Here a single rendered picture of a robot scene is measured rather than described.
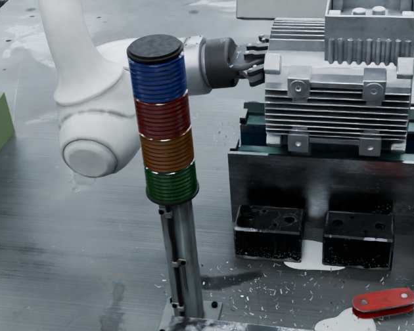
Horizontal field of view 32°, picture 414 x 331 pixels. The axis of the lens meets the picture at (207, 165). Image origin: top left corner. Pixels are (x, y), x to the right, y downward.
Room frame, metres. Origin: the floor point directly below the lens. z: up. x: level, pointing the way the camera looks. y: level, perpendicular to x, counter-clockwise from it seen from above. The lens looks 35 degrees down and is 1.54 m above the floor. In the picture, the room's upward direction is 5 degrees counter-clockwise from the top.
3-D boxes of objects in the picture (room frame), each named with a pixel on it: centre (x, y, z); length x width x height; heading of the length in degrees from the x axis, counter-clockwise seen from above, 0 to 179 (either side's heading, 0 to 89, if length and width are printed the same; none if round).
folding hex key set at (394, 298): (0.68, -0.22, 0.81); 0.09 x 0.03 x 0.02; 95
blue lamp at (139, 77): (0.69, 0.04, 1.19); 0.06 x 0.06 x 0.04
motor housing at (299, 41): (0.93, -0.21, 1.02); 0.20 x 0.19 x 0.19; 75
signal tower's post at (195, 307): (0.69, 0.04, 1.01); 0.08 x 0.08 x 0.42; 75
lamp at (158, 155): (0.69, 0.04, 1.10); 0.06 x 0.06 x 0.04
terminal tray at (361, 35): (0.92, -0.24, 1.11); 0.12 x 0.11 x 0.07; 75
